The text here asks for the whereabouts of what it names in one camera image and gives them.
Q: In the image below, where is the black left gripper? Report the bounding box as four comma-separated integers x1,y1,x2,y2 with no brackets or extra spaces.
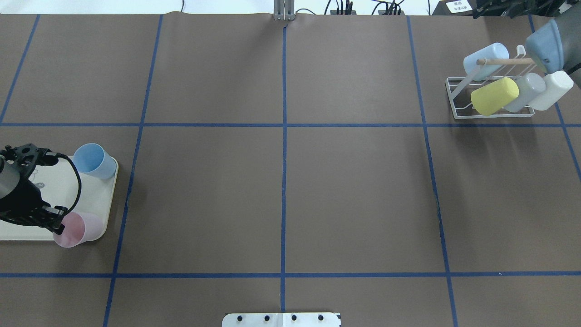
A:
0,180,69,230

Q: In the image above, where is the pink plastic cup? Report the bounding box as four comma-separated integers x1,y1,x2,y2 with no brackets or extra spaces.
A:
53,212,107,248

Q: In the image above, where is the blue plastic cup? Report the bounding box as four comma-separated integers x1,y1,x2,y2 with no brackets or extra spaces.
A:
463,42,510,82
73,143,118,180

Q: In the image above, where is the yellow plastic cup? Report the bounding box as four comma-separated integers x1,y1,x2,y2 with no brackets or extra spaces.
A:
470,77,519,116

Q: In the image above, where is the grey plastic cup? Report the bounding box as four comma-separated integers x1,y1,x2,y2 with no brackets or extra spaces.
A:
504,72,546,113

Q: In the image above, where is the cream white plastic cup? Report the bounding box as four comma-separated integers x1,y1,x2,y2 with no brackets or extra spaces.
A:
528,70,575,110

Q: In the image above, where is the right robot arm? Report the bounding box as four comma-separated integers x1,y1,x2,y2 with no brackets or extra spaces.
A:
525,3,581,87

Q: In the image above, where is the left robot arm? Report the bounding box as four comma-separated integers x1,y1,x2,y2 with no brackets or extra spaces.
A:
0,144,82,235

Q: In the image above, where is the black box with label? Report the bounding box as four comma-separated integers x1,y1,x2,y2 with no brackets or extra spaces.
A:
430,0,477,16

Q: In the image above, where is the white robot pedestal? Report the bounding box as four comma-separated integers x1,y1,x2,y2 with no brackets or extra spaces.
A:
222,312,342,327

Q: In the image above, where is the aluminium frame post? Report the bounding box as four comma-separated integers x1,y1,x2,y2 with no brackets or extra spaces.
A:
273,0,296,21

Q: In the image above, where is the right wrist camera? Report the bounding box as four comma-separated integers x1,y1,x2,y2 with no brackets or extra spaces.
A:
472,0,575,19

